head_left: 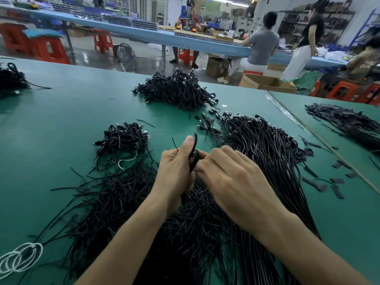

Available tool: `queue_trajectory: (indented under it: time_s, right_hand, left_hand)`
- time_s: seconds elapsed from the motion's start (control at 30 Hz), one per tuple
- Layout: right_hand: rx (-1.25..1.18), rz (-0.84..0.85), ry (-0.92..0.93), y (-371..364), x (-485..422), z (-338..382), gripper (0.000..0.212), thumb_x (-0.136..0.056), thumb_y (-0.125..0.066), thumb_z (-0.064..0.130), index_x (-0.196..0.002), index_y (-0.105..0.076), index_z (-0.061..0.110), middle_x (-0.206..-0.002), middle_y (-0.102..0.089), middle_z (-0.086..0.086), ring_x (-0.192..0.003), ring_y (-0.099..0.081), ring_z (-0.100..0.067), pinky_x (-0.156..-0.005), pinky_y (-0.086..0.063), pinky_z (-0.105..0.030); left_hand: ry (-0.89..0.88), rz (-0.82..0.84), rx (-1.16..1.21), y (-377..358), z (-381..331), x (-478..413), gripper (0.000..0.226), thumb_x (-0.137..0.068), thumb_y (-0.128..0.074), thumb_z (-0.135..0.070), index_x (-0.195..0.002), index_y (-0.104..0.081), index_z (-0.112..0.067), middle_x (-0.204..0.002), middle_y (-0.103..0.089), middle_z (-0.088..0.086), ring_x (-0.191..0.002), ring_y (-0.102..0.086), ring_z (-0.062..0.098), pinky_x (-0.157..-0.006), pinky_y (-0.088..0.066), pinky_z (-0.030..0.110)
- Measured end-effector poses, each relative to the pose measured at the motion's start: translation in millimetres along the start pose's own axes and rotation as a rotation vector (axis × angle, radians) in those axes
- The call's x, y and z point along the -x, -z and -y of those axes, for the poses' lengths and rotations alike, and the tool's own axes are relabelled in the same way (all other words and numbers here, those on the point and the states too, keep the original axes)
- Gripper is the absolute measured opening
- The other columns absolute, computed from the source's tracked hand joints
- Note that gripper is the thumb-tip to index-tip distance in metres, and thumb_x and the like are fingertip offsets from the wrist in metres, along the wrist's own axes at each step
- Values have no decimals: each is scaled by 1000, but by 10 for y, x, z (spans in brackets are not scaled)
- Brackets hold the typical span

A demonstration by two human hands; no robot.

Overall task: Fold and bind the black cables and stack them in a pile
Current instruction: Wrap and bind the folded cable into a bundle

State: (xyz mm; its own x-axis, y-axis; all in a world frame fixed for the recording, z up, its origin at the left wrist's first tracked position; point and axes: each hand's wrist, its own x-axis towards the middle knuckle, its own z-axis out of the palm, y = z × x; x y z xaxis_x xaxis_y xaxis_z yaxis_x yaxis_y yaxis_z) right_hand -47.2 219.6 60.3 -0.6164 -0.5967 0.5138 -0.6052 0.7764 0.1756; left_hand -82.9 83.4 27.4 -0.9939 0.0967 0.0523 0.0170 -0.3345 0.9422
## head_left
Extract open cardboard box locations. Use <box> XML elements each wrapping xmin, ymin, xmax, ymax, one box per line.
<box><xmin>239</xmin><ymin>74</ymin><xmax>298</xmax><ymax>94</ymax></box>

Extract bunch of white wire rings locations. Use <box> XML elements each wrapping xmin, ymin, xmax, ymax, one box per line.
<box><xmin>0</xmin><ymin>242</ymin><xmax>44</xmax><ymax>279</ymax></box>

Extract red plastic stool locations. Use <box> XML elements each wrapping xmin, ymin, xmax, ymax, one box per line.
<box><xmin>93</xmin><ymin>29</ymin><xmax>115</xmax><ymax>55</ymax></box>
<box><xmin>177</xmin><ymin>48</ymin><xmax>194</xmax><ymax>65</ymax></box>
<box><xmin>0</xmin><ymin>23</ymin><xmax>30</xmax><ymax>56</ymax></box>
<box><xmin>325</xmin><ymin>81</ymin><xmax>380</xmax><ymax>105</ymax></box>

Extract small cluster of knotted cables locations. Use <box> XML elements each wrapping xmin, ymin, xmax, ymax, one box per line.
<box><xmin>92</xmin><ymin>122</ymin><xmax>150</xmax><ymax>173</ymax></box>

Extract metal storage shelf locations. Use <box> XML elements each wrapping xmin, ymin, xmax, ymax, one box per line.
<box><xmin>279</xmin><ymin>0</ymin><xmax>357</xmax><ymax>48</ymax></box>

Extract blue metal rack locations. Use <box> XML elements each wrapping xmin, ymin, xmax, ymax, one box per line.
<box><xmin>349</xmin><ymin>9</ymin><xmax>380</xmax><ymax>48</ymax></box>

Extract single black cable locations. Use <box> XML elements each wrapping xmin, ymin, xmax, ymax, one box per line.
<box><xmin>171</xmin><ymin>132</ymin><xmax>203</xmax><ymax>173</ymax></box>

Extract small cardboard box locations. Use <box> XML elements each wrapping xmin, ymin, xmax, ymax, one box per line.
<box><xmin>206</xmin><ymin>56</ymin><xmax>231</xmax><ymax>79</ymax></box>

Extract bundle of long black cables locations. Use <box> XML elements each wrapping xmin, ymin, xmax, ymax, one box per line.
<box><xmin>196</xmin><ymin>108</ymin><xmax>321</xmax><ymax>285</ymax></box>

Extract white pillar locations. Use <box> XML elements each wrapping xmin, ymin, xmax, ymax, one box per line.
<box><xmin>166</xmin><ymin>0</ymin><xmax>186</xmax><ymax>26</ymax></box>

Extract grey floor fan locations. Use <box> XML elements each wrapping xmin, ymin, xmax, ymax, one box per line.
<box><xmin>114</xmin><ymin>42</ymin><xmax>138</xmax><ymax>72</ymax></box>

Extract heap of black cables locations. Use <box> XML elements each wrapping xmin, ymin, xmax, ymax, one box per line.
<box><xmin>0</xmin><ymin>62</ymin><xmax>51</xmax><ymax>95</ymax></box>
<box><xmin>132</xmin><ymin>68</ymin><xmax>219</xmax><ymax>112</ymax></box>

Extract green bag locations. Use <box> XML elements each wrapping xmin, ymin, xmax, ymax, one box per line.
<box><xmin>293</xmin><ymin>70</ymin><xmax>324</xmax><ymax>95</ymax></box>

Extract red stool with blue seat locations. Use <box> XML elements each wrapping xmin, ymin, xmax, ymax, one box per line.
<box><xmin>23</xmin><ymin>28</ymin><xmax>71</xmax><ymax>64</ymax></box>

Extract person's left forearm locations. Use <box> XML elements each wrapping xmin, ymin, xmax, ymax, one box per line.
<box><xmin>76</xmin><ymin>196</ymin><xmax>170</xmax><ymax>285</ymax></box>

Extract person's right hand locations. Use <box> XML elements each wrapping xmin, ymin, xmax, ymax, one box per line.
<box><xmin>195</xmin><ymin>145</ymin><xmax>298</xmax><ymax>238</ymax></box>

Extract scattered dark tie pieces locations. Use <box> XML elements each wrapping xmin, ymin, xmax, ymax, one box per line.
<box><xmin>298</xmin><ymin>136</ymin><xmax>360</xmax><ymax>200</ymax></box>

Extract spread of straight black cables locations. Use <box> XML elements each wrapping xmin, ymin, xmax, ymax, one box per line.
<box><xmin>305</xmin><ymin>104</ymin><xmax>380</xmax><ymax>153</ymax></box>

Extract person's left hand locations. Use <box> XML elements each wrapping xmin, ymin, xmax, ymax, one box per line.
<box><xmin>148</xmin><ymin>135</ymin><xmax>209</xmax><ymax>219</ymax></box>

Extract long blue workbench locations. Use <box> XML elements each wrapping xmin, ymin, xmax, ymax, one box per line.
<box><xmin>0</xmin><ymin>6</ymin><xmax>346</xmax><ymax>69</ymax></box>

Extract pile of white bags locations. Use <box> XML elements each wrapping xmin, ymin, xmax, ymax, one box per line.
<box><xmin>317</xmin><ymin>47</ymin><xmax>351</xmax><ymax>63</ymax></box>

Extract pile of black cables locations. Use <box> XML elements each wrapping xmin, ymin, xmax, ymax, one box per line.
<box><xmin>27</xmin><ymin>123</ymin><xmax>244</xmax><ymax>285</ymax></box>

